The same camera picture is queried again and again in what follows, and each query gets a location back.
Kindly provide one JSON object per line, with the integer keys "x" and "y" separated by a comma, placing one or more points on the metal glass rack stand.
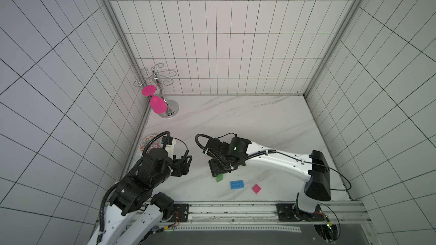
{"x": 161, "y": 77}

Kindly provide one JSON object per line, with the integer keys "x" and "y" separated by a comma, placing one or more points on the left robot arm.
{"x": 130, "y": 212}

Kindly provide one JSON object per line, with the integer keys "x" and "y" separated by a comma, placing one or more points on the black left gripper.
{"x": 183, "y": 169}

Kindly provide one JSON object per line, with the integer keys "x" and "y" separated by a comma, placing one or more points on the green lego brick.
{"x": 219, "y": 178}

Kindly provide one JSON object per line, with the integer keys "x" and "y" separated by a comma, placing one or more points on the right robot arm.
{"x": 312, "y": 169}

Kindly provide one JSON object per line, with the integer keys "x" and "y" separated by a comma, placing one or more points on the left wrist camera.
{"x": 169, "y": 144}

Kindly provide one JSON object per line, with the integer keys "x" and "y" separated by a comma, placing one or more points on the pink plastic wine glass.
{"x": 158, "y": 105}

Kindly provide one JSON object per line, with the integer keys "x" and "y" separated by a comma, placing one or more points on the magenta lego brick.
{"x": 256, "y": 189}

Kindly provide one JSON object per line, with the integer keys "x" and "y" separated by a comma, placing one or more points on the patterned ceramic plate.
{"x": 145, "y": 141}

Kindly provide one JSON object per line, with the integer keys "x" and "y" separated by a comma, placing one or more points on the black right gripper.
{"x": 218, "y": 168}

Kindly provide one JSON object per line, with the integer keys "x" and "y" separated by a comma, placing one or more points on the blue lego brick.
{"x": 237, "y": 184}

